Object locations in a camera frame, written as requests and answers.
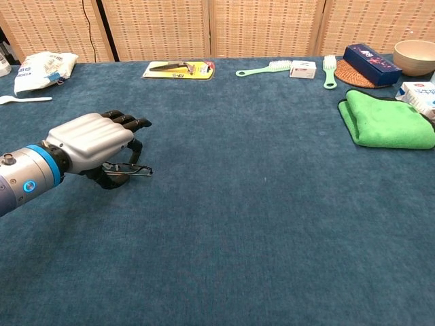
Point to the dark blue rectangular box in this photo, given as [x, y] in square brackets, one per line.
[370, 62]

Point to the yellow blister pack with peeler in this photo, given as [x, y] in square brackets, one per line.
[180, 73]

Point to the folded green microfiber cloth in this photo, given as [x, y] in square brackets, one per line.
[384, 122]

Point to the white printed package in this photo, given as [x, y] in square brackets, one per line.
[4, 66]

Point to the woven rattan coaster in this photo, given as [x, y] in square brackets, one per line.
[343, 74]

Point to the green brush with oval hole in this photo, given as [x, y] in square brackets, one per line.
[329, 69]

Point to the white plastic food bag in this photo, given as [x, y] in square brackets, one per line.
[40, 69]

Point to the white and blue carton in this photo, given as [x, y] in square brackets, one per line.
[421, 95]

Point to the white plastic spoon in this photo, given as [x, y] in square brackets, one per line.
[27, 100]

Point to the green brush with round hole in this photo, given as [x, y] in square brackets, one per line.
[268, 69]

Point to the small white cardboard box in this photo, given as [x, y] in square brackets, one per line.
[302, 70]

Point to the thin metal-frame eyeglasses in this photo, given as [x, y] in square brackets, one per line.
[150, 171]

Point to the woven bamboo screen panel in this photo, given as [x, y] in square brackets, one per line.
[40, 27]
[265, 27]
[374, 20]
[156, 27]

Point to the beige bowl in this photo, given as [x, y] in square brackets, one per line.
[413, 61]

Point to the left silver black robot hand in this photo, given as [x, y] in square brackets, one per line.
[88, 139]

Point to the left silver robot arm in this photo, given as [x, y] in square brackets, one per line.
[23, 180]

